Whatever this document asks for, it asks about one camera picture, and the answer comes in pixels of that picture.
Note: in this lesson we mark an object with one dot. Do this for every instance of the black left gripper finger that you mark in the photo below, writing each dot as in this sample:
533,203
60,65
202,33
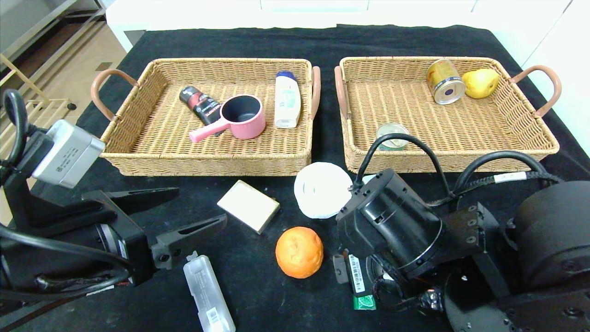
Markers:
162,253
143,198

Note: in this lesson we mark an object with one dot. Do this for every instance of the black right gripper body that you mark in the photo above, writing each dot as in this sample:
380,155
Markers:
355,273

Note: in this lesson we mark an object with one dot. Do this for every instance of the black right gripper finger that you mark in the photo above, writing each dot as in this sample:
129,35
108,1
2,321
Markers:
340,269

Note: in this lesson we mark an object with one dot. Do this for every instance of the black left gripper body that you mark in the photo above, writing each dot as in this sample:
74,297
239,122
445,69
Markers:
133,246

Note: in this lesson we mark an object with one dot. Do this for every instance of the orange fruit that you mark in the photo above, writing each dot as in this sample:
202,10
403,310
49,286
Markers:
299,252

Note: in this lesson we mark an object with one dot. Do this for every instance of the white plastic bowl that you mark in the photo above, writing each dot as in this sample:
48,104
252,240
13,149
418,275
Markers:
320,189

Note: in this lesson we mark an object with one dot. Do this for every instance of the small pull-tab tin can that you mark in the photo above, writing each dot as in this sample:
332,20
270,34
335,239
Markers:
392,129

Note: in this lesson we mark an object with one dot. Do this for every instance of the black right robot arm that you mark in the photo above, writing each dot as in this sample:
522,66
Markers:
392,221

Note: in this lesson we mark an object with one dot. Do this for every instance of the translucent white toothbrush case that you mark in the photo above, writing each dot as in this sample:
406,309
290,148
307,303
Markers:
207,290

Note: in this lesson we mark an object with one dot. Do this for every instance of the cream rectangular box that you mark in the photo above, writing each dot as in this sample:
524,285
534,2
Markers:
249,205

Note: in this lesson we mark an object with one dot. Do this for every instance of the black red tube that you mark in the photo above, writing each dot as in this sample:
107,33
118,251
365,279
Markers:
200,106

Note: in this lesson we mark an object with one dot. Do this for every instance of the pink saucepan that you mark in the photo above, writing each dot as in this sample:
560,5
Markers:
251,129

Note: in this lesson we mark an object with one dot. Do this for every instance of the wooden rack on wheels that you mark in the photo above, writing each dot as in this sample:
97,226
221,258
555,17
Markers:
50,102

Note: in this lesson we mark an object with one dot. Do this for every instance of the white bottle blue cap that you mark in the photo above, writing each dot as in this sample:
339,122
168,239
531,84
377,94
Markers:
287,101

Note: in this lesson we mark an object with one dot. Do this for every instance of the black tablecloth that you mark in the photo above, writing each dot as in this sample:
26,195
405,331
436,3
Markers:
230,44

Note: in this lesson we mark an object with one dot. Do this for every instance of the grey shelf unit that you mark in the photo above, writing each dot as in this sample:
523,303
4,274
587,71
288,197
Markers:
27,23

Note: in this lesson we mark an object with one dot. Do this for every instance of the gold drink can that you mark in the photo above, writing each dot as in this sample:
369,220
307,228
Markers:
442,79

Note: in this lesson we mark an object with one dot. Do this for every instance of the yellow pear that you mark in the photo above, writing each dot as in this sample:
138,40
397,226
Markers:
481,84

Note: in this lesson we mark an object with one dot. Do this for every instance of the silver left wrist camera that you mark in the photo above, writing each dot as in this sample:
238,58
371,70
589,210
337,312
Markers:
69,154

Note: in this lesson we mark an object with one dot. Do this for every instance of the black left camera bracket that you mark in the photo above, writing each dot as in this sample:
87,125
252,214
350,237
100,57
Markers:
55,210

